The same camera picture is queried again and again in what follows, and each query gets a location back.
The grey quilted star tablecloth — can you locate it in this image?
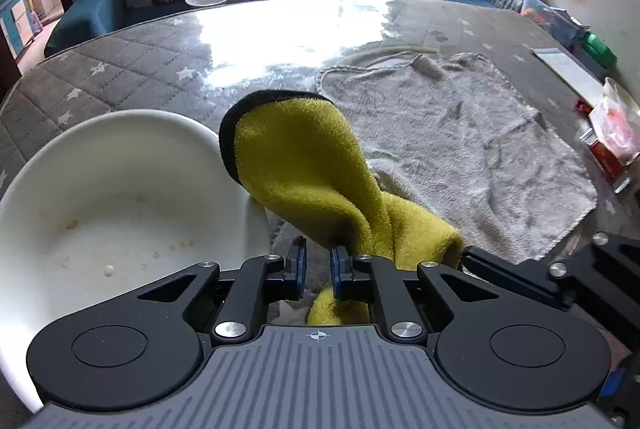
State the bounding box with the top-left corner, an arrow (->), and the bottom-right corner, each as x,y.
0,0 -> 640,360

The yellow cloth with black edge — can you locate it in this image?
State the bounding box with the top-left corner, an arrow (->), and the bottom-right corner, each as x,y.
219,90 -> 466,327

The large white bowl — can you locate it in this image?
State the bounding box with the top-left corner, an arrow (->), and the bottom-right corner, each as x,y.
0,109 -> 271,414

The clear plastic bag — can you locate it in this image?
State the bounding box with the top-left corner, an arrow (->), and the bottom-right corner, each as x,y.
587,79 -> 640,160

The red box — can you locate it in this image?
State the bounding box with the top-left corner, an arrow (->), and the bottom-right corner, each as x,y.
580,129 -> 633,194

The grey towel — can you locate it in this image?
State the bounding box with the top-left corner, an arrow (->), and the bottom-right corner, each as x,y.
314,51 -> 600,265

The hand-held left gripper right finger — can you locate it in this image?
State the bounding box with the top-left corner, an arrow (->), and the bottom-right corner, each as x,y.
330,245 -> 501,340

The clear plastic toy box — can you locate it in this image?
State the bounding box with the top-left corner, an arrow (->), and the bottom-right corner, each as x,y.
520,0 -> 591,50

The green container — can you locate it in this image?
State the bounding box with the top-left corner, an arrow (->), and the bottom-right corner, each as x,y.
582,31 -> 618,67

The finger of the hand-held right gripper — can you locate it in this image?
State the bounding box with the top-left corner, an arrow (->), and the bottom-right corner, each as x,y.
461,232 -> 640,314

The blue children's cabinet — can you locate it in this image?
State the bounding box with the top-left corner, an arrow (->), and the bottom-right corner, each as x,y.
0,0 -> 43,60

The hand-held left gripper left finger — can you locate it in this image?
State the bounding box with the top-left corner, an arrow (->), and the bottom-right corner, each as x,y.
137,236 -> 308,344

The white flat paper box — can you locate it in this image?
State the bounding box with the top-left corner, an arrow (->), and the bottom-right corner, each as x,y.
532,48 -> 608,102

